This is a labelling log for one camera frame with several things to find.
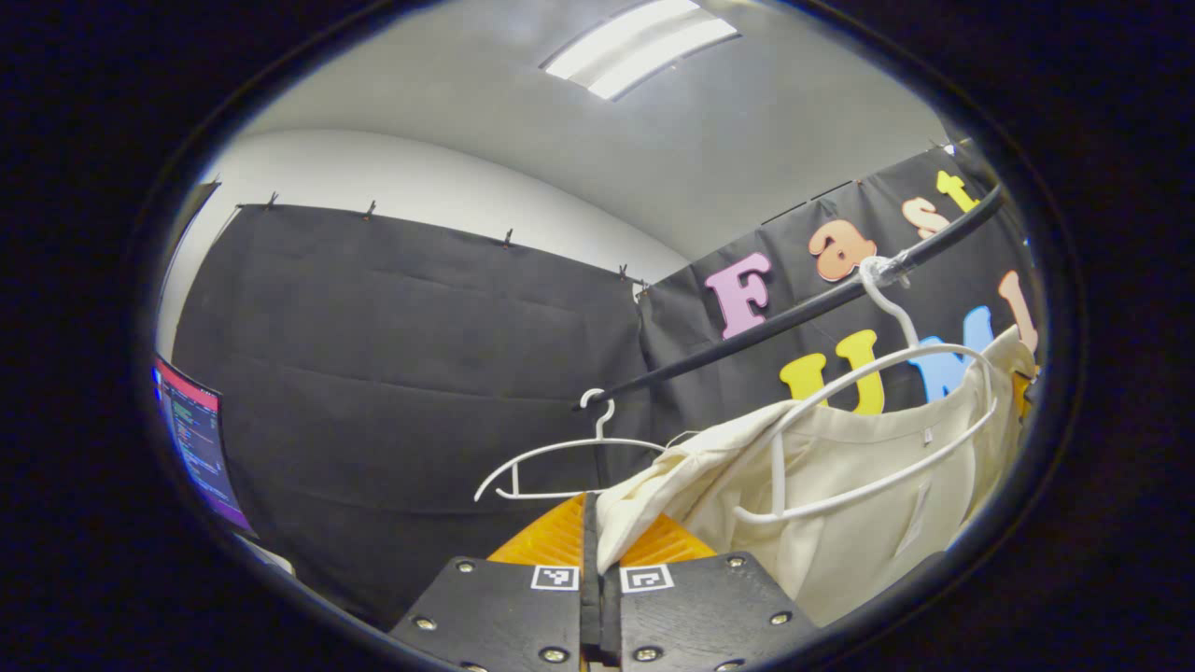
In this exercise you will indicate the black clothes rail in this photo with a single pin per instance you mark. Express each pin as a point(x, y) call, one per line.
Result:
point(747, 333)

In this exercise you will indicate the cream long-sleeved shirt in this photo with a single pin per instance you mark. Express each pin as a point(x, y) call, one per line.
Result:
point(840, 560)

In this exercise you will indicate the white plastic hanger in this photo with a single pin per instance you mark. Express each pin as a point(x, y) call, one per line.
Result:
point(777, 467)
point(597, 440)

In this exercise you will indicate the computer monitor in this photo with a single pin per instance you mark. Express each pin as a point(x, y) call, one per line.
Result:
point(196, 439)

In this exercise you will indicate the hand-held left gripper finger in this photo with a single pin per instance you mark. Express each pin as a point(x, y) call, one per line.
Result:
point(590, 607)
point(611, 616)

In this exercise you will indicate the black backdrop cloth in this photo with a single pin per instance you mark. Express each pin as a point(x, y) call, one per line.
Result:
point(420, 373)

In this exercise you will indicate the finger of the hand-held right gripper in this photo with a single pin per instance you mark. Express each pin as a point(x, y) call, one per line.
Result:
point(1023, 392)

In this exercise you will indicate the large ceiling light panel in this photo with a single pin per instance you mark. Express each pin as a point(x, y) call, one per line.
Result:
point(635, 47)

